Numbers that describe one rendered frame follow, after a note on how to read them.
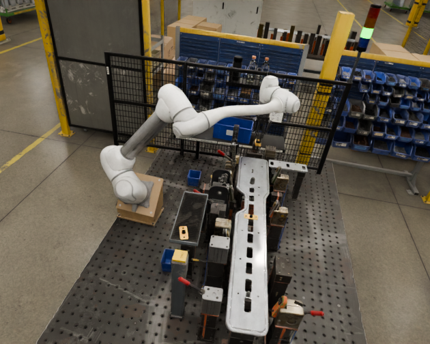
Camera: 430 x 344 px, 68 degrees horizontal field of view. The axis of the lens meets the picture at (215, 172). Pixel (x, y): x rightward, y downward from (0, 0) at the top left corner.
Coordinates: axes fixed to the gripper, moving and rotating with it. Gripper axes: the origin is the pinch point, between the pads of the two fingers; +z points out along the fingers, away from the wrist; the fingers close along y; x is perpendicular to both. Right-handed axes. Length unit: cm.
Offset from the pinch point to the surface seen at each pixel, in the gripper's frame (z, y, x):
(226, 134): 20.8, -22.5, 35.8
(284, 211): 24, 20, -43
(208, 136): 26, -37, 38
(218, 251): 22, -17, -83
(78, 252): 130, -136, -15
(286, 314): 24, 16, -109
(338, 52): -47, 50, 57
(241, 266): 29, -4, -84
